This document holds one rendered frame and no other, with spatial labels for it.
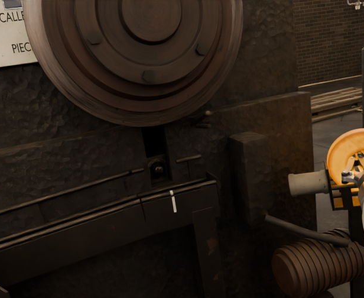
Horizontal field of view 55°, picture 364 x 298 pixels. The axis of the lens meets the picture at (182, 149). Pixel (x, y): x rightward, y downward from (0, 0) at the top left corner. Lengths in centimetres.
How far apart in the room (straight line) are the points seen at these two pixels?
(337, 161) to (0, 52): 82
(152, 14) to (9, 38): 36
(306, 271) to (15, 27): 87
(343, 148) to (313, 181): 11
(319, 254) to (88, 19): 73
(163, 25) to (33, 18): 26
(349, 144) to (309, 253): 27
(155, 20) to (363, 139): 53
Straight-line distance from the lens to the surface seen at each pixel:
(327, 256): 94
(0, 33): 92
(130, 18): 69
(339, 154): 90
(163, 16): 71
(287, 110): 105
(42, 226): 91
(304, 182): 91
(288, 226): 92
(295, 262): 90
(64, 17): 74
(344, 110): 512
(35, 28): 78
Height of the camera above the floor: 102
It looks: 15 degrees down
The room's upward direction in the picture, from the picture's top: 9 degrees counter-clockwise
